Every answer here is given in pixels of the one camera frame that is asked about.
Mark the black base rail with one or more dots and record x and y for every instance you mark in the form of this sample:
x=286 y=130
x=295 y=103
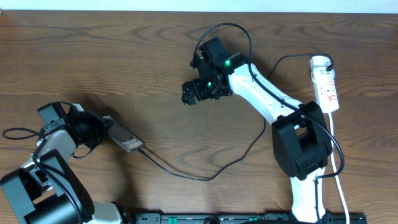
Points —
x=231 y=218

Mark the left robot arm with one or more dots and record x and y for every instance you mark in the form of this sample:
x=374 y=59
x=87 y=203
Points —
x=45 y=189

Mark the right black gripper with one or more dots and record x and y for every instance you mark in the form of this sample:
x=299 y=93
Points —
x=198 y=84

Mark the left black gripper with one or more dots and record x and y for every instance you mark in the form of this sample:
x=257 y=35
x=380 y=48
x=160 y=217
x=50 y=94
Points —
x=94 y=130

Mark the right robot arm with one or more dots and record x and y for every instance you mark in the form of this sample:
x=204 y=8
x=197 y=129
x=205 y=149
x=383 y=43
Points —
x=299 y=133

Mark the white power strip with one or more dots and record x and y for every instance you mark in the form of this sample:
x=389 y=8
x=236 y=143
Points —
x=325 y=89

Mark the Galaxy smartphone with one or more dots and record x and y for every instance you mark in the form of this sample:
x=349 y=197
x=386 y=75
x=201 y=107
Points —
x=123 y=136

